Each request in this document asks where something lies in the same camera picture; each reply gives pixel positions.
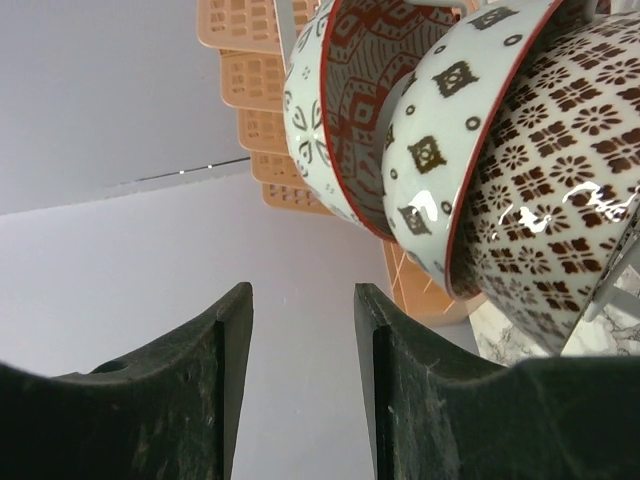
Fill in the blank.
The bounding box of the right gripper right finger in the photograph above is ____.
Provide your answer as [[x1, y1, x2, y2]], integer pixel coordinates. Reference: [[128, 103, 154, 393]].
[[354, 284, 639, 479]]

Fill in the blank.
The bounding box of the brown patterned bowl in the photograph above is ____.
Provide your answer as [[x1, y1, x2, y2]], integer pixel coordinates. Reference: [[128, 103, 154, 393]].
[[451, 11, 639, 354]]

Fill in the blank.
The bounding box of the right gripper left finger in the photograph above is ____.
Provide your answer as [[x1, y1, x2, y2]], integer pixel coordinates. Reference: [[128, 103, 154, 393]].
[[1, 282, 253, 479]]

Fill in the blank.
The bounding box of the orange plastic desk organizer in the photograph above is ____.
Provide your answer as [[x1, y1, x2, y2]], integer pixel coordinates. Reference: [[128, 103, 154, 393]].
[[197, 0, 485, 327]]

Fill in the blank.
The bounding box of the white wire dish rack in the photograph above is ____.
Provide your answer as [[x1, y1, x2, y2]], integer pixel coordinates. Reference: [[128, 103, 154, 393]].
[[272, 0, 640, 324]]

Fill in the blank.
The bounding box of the red patterned bowl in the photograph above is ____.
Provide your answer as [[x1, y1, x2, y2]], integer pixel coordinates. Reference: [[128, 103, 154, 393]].
[[283, 1, 464, 240]]

